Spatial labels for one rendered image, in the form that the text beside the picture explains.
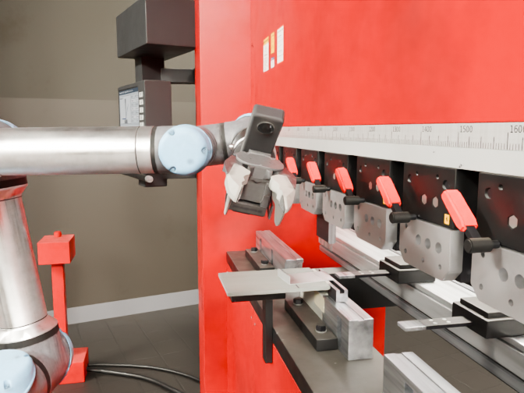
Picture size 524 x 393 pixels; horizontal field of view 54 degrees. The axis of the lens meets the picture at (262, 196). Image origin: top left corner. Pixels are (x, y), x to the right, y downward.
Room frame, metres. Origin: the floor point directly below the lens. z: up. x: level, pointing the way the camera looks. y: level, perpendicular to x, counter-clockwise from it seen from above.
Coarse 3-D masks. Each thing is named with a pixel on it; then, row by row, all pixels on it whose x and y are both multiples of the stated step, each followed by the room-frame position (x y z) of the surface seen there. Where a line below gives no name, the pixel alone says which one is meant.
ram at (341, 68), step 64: (256, 0) 2.06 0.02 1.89; (320, 0) 1.29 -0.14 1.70; (384, 0) 0.94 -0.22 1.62; (448, 0) 0.74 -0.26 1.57; (512, 0) 0.61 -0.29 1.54; (256, 64) 2.06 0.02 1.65; (320, 64) 1.28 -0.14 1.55; (384, 64) 0.94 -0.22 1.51; (448, 64) 0.74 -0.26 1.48; (512, 64) 0.61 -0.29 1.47
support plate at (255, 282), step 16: (240, 272) 1.38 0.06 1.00; (256, 272) 1.38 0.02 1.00; (272, 272) 1.38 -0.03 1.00; (288, 272) 1.38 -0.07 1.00; (304, 272) 1.38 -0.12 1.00; (224, 288) 1.26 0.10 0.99; (240, 288) 1.24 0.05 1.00; (256, 288) 1.24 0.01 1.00; (272, 288) 1.24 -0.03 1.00; (288, 288) 1.24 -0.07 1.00; (304, 288) 1.24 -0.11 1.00; (320, 288) 1.25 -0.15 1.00
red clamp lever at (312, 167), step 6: (312, 162) 1.25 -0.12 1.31; (312, 168) 1.23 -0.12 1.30; (312, 174) 1.22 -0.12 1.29; (318, 174) 1.21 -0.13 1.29; (312, 180) 1.21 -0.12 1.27; (318, 180) 1.20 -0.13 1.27; (318, 186) 1.18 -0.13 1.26; (324, 186) 1.18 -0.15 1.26; (318, 192) 1.18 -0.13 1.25; (324, 192) 1.19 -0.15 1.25
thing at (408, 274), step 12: (384, 264) 1.40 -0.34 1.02; (396, 264) 1.35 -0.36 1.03; (408, 264) 1.34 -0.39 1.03; (336, 276) 1.35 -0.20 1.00; (348, 276) 1.33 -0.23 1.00; (360, 276) 1.34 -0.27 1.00; (372, 276) 1.35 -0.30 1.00; (396, 276) 1.33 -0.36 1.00; (408, 276) 1.32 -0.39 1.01; (420, 276) 1.33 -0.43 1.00; (432, 276) 1.34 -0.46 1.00
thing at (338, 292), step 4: (320, 268) 1.42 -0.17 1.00; (324, 272) 1.38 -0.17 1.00; (328, 284) 1.28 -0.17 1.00; (332, 284) 1.30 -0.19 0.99; (336, 284) 1.28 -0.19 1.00; (340, 284) 1.27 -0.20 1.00; (332, 288) 1.25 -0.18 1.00; (336, 288) 1.24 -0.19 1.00; (340, 288) 1.25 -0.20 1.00; (344, 288) 1.24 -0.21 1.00; (328, 292) 1.27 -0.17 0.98; (332, 292) 1.25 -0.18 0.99; (336, 292) 1.22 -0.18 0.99; (340, 292) 1.23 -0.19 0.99; (344, 292) 1.22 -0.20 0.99; (332, 296) 1.25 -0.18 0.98; (336, 296) 1.22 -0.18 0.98; (340, 296) 1.22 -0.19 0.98; (344, 296) 1.22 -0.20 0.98; (336, 300) 1.22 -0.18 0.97; (340, 300) 1.22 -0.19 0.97; (344, 300) 1.22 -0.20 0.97
